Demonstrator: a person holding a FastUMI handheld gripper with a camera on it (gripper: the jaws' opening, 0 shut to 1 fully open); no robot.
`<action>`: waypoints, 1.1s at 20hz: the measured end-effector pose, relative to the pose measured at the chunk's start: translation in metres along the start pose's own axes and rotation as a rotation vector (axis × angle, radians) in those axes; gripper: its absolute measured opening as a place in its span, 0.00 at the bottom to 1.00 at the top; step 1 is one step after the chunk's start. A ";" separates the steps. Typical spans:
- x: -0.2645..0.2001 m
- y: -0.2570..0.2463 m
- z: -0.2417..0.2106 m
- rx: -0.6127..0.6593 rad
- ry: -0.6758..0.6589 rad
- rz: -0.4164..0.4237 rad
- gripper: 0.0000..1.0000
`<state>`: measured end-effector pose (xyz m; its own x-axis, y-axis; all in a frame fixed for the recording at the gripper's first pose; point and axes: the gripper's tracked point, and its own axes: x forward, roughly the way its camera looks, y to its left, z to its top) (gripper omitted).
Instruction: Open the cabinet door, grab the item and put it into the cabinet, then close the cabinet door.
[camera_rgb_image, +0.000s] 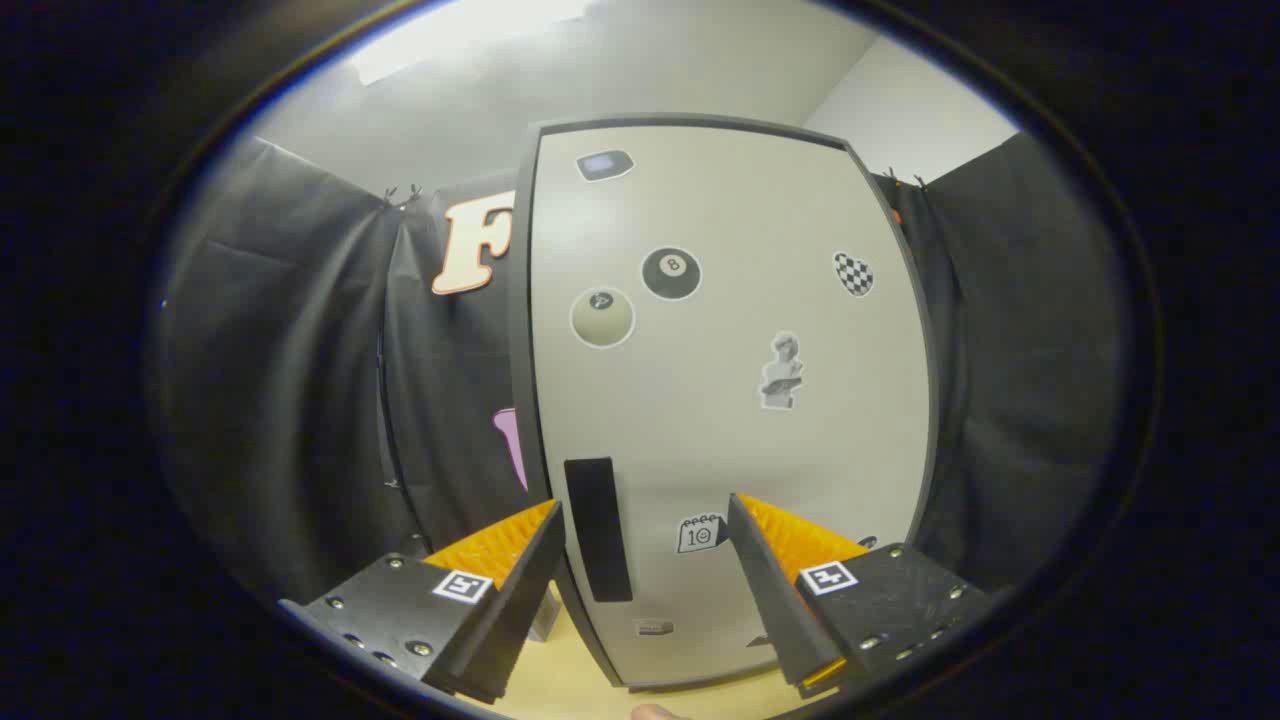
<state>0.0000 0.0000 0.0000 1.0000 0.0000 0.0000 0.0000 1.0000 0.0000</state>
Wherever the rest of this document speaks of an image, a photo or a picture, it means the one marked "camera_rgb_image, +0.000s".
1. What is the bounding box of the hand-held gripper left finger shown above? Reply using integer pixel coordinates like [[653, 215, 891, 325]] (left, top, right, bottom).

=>
[[280, 498, 567, 705]]

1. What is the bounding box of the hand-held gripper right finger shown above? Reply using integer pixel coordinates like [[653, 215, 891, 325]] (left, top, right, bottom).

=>
[[726, 492, 993, 701]]

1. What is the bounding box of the black door handle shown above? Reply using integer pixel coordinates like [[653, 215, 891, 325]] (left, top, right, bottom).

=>
[[564, 458, 634, 603]]

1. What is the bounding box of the pale cabinet door with stickers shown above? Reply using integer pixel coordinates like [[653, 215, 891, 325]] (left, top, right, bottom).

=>
[[530, 125, 931, 687]]

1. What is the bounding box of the dark grey cabinet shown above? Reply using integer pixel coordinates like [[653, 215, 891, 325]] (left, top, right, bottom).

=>
[[508, 113, 941, 693]]

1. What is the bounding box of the black backdrop cloth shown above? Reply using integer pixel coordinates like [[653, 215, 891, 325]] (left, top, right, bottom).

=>
[[160, 135, 1121, 601]]

